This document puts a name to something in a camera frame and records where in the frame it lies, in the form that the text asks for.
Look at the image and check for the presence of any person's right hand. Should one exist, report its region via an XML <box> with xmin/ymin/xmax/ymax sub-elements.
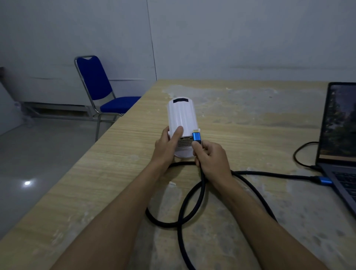
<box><xmin>192</xmin><ymin>140</ymin><xmax>233</xmax><ymax>186</ymax></box>

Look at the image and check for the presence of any person's left hand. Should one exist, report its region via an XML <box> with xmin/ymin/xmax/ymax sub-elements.
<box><xmin>151</xmin><ymin>126</ymin><xmax>184</xmax><ymax>169</ymax></box>

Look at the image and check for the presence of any black cable with blue plugs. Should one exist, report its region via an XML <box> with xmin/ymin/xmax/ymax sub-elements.
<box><xmin>145</xmin><ymin>129</ymin><xmax>334</xmax><ymax>270</ymax></box>

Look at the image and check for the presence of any white mini projector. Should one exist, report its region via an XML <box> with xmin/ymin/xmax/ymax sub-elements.
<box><xmin>167</xmin><ymin>96</ymin><xmax>201</xmax><ymax>160</ymax></box>

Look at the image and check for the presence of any person's left forearm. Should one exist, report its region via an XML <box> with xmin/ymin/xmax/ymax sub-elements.
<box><xmin>51</xmin><ymin>161</ymin><xmax>168</xmax><ymax>270</ymax></box>

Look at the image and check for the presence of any person's right forearm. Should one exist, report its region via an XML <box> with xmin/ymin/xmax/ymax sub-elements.
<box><xmin>211</xmin><ymin>175</ymin><xmax>329</xmax><ymax>270</ymax></box>

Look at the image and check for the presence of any blue padded metal chair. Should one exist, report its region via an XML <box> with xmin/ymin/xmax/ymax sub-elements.
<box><xmin>74</xmin><ymin>55</ymin><xmax>142</xmax><ymax>142</ymax></box>

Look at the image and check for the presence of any grey laptop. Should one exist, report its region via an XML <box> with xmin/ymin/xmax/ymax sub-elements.
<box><xmin>315</xmin><ymin>82</ymin><xmax>356</xmax><ymax>217</ymax></box>

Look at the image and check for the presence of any thin black cable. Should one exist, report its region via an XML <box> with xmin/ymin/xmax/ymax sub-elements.
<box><xmin>293</xmin><ymin>141</ymin><xmax>324</xmax><ymax>171</ymax></box>

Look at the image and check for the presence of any grey metal frame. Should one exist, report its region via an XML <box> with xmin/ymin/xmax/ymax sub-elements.
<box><xmin>20</xmin><ymin>101</ymin><xmax>96</xmax><ymax>122</ymax></box>

